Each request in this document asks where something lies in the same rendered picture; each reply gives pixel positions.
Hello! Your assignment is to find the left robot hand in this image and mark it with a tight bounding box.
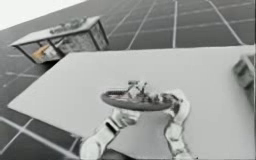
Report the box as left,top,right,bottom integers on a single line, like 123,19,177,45
110,108,141,130

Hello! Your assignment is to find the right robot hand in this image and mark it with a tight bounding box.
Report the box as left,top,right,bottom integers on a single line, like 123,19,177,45
161,88,191,127

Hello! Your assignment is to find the dark steering wheel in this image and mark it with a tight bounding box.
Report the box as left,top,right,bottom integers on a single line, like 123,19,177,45
100,79,174,112

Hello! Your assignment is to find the grey table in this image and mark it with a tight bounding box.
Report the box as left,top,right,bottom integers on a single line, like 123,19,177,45
7,44,256,160

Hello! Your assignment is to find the grey mesh tray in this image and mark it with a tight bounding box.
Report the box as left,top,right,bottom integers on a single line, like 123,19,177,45
232,53,256,108

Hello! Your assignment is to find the grey cart with brown box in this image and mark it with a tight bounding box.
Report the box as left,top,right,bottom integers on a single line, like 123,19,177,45
9,15,110,65

